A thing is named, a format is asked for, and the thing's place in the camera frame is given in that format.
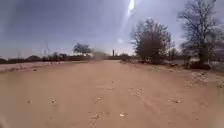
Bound sandy dirt road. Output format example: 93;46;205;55
0;59;224;128

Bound flat-topped tree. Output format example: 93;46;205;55
72;42;93;57

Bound bushy dark tree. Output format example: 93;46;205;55
129;18;174;65

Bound row of distant bushes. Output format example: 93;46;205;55
0;51;133;65

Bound bare leafless tree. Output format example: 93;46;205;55
177;0;224;69

